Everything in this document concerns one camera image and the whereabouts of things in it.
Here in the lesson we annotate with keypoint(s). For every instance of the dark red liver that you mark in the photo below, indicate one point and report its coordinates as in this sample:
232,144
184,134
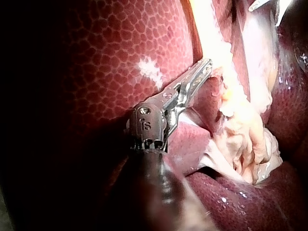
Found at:
115,60

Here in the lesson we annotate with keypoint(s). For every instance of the gallbladder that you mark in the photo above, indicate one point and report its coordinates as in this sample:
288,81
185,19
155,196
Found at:
211,36

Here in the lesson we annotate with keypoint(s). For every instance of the left arm instrument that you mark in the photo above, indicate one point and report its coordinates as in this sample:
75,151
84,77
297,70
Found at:
144,122

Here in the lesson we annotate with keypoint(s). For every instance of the left arm instrument jaw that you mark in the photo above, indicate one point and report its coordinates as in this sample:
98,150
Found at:
198,80
196,69

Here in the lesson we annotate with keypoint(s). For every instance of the right arm instrument jaw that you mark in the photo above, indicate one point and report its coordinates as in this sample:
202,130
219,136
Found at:
257,5

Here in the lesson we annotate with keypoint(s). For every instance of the dark left arm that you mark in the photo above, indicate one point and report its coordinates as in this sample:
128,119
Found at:
166,192

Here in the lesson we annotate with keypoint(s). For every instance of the pale fatty tissue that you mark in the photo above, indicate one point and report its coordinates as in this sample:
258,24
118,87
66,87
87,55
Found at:
243,134
255,48

